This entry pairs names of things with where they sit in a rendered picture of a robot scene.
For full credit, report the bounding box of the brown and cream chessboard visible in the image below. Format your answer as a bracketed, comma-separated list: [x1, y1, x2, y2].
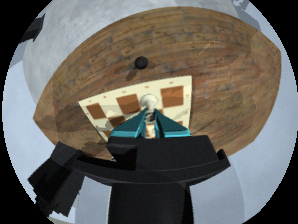
[78, 75, 192, 141]

